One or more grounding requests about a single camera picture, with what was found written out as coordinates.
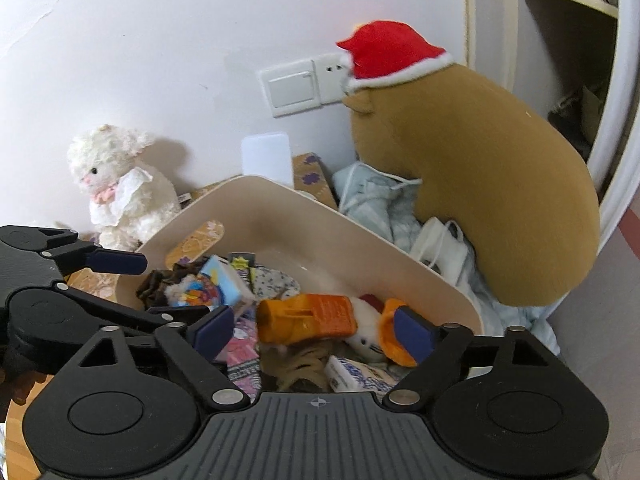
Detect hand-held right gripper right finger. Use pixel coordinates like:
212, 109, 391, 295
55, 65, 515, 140
382, 306, 560, 406

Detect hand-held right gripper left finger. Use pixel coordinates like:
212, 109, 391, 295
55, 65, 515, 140
75, 305, 253, 408

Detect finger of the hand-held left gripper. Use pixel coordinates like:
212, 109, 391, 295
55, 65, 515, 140
0, 225, 148, 276
9, 284, 211, 343

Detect orange plush toy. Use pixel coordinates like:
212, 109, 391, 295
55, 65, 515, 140
377, 298, 418, 367

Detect white cat plush toy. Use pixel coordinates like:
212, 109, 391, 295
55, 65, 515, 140
345, 294, 401, 361

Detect cartoon print tissue packet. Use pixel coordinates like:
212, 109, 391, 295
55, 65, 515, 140
182, 255, 256, 318

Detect blue white tissue packet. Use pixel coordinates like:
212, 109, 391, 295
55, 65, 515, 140
324, 355, 401, 393

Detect orange plastic bottle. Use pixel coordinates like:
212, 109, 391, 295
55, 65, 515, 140
256, 294, 358, 346

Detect tan elastic hair bands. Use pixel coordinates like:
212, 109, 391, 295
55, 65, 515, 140
262, 342, 331, 393

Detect beige plastic storage basket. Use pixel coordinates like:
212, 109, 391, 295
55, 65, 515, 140
114, 175, 485, 396

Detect wooden desktop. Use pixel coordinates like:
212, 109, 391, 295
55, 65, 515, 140
0, 152, 341, 480

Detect white sheep plush toy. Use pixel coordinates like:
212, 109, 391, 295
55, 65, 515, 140
67, 122, 183, 251

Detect orange patterned strip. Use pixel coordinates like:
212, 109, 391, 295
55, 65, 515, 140
165, 219, 226, 271

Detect light blue clothing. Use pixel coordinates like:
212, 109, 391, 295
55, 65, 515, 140
332, 160, 561, 356

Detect white power adapter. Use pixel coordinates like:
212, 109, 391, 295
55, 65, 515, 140
241, 132, 293, 187

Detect brown plush with red hat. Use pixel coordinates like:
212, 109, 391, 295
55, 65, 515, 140
336, 20, 601, 308

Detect white wardrobe shelf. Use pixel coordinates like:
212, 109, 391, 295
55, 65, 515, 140
462, 0, 640, 241

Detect white wall switch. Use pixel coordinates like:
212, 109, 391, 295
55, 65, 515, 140
256, 57, 321, 119

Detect white wall socket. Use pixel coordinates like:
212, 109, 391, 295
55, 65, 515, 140
312, 50, 356, 107

